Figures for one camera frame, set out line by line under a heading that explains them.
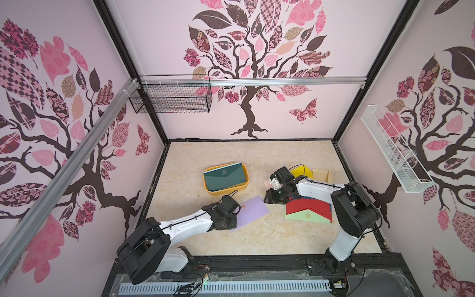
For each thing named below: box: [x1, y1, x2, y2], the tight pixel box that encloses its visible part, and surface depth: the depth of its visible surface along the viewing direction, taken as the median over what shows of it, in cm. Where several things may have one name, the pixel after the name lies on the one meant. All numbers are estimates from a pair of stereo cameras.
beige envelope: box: [311, 168, 333, 183], surface depth 106 cm
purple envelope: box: [230, 194, 271, 233], surface depth 92 cm
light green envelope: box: [284, 209, 331, 224], surface depth 88 cm
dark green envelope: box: [202, 161, 247, 192], surface depth 99 cm
